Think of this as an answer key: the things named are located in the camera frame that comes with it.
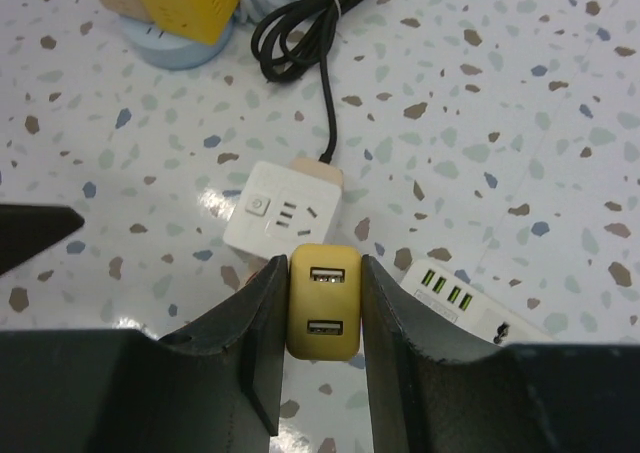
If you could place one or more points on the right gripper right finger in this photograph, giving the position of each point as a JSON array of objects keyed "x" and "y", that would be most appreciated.
[{"x": 434, "y": 387}]

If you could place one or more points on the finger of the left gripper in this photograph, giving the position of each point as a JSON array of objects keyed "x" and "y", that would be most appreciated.
[{"x": 28, "y": 230}]

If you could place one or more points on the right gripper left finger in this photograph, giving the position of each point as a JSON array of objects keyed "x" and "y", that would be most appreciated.
[{"x": 213, "y": 385}]

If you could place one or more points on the wooden red-socket power strip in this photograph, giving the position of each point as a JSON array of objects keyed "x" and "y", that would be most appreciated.
[{"x": 312, "y": 168}]

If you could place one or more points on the yellow USB charger cube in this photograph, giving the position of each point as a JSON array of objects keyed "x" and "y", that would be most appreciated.
[{"x": 324, "y": 312}]

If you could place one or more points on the white cube socket adapter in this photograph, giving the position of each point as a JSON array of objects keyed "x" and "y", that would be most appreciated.
[{"x": 280, "y": 209}]

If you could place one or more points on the white USB power strip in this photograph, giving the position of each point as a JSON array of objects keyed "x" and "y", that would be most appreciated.
[{"x": 468, "y": 308}]

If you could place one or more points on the light blue round base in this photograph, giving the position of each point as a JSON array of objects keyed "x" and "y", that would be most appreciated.
[{"x": 167, "y": 51}]

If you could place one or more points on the yellow cube socket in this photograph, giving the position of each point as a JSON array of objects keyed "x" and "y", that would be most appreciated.
[{"x": 202, "y": 21}]

